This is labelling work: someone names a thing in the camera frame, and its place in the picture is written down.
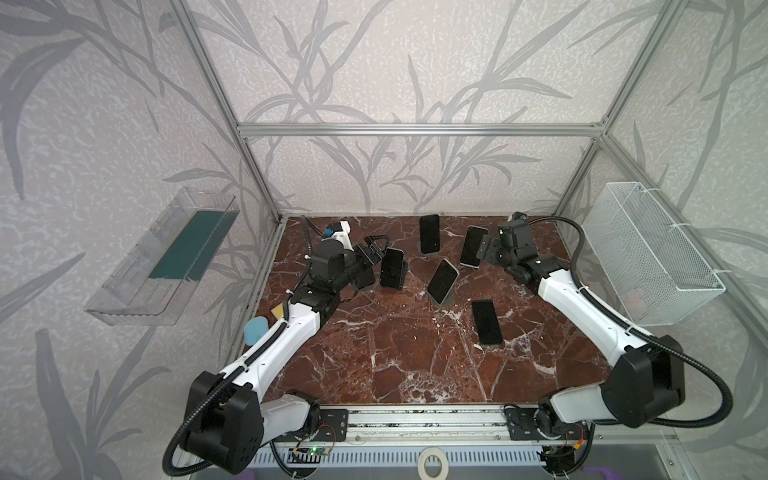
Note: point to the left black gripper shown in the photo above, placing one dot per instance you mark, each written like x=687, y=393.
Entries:
x=366, y=255

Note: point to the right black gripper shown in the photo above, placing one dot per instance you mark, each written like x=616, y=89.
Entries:
x=495, y=245

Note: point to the white-edged phone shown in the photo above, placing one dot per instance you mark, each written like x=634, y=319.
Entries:
x=472, y=242

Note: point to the black phone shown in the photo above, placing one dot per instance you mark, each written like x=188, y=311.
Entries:
x=486, y=322
x=429, y=231

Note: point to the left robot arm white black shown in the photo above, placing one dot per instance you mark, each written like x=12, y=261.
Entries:
x=244, y=382

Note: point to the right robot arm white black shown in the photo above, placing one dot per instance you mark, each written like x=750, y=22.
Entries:
x=647, y=378

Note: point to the green-edged phone on stand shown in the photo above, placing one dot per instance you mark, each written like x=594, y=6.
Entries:
x=393, y=269

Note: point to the yellow sponge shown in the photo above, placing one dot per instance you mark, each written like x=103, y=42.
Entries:
x=278, y=311

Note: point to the white tape roll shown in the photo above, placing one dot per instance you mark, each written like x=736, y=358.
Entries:
x=433, y=464

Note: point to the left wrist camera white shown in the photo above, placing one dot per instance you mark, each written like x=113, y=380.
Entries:
x=339, y=230

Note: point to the white wire mesh basket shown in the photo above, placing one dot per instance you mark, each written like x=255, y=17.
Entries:
x=659, y=276

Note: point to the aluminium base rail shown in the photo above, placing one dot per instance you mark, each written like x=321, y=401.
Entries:
x=432, y=420

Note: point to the clear plastic wall bin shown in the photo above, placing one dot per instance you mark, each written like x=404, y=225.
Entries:
x=154, y=283

